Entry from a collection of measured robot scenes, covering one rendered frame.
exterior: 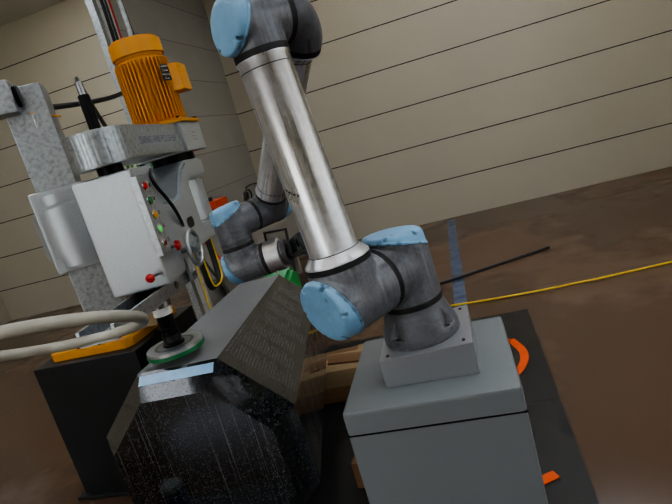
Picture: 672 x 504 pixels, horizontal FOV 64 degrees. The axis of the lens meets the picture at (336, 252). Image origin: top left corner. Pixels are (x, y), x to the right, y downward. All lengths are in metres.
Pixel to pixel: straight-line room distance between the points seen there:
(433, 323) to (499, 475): 0.36
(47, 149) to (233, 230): 1.66
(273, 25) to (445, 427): 0.91
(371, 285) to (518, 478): 0.54
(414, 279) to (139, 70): 1.77
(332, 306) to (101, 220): 1.11
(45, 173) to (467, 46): 5.21
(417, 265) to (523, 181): 5.91
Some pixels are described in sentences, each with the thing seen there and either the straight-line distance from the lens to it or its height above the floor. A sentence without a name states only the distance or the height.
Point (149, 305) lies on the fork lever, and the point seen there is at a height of 1.08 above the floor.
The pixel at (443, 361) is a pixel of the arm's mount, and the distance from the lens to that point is 1.29.
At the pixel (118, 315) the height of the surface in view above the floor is 1.19.
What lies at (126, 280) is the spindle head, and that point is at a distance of 2.04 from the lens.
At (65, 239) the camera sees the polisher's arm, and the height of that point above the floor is 1.31.
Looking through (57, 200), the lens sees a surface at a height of 1.50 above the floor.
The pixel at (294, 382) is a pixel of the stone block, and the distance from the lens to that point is 2.13.
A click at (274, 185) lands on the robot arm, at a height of 1.36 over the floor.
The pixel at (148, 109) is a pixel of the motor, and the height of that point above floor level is 1.77.
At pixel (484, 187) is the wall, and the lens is 7.07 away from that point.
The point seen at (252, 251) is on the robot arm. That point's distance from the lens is 1.49.
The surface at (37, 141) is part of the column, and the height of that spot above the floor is 1.79.
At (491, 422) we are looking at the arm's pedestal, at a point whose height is 0.78.
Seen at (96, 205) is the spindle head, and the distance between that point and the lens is 2.02.
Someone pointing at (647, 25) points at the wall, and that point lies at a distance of 7.37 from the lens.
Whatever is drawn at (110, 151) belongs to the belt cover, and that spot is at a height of 1.59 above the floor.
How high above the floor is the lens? 1.46
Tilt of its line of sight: 12 degrees down
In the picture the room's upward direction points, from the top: 16 degrees counter-clockwise
